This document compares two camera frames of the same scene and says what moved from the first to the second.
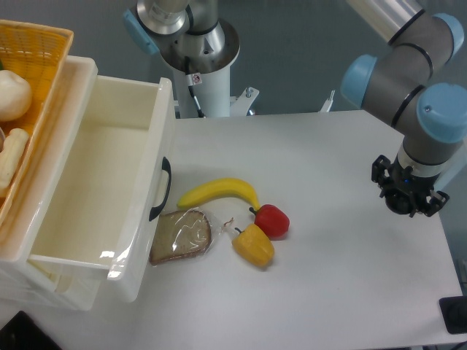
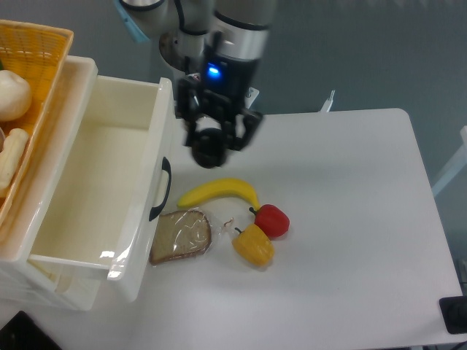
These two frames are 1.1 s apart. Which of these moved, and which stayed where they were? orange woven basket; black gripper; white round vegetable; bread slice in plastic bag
Moved: black gripper
Stayed: white round vegetable; bread slice in plastic bag; orange woven basket
